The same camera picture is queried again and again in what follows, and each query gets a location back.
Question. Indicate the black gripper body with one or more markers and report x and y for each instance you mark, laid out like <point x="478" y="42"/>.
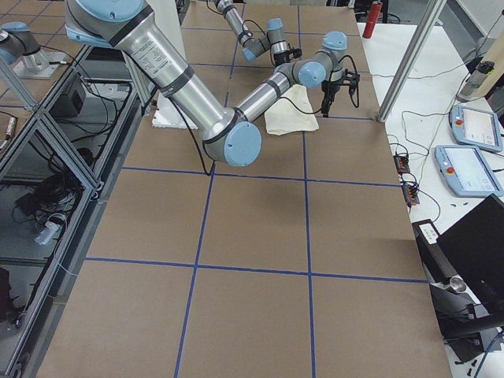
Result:
<point x="329" y="85"/>
<point x="280" y="59"/>

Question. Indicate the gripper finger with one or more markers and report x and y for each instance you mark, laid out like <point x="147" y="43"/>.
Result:
<point x="325" y="109"/>

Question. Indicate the cream long-sleeve cat shirt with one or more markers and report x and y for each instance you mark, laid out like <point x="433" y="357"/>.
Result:
<point x="293" y="113"/>

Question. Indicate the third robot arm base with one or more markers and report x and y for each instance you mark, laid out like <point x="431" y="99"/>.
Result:
<point x="20" y="48"/>

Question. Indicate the red cylindrical bottle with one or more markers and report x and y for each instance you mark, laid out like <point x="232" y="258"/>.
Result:
<point x="372" y="19"/>

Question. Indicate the small orange circuit board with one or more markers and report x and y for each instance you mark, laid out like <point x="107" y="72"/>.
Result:
<point x="402" y="163"/>

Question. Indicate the grey spray bottle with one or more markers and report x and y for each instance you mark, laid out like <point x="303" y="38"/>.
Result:
<point x="473" y="83"/>

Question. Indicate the upper blue teach pendant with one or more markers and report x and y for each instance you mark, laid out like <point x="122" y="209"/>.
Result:
<point x="476" y="127"/>

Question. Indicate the blue teach pendant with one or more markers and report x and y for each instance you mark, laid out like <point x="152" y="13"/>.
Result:
<point x="466" y="171"/>
<point x="476" y="127"/>

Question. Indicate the lower blue teach pendant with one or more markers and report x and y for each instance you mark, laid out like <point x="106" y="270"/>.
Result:
<point x="466" y="171"/>

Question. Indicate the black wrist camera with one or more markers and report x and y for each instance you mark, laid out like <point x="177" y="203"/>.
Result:
<point x="294" y="52"/>
<point x="351" y="79"/>

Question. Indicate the white central mounting post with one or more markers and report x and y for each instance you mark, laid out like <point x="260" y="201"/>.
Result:
<point x="173" y="65"/>

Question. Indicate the aluminium frame post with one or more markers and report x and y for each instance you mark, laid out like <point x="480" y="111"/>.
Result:
<point x="419" y="38"/>

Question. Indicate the aluminium lattice frame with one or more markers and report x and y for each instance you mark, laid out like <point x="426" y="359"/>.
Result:
<point x="62" y="143"/>

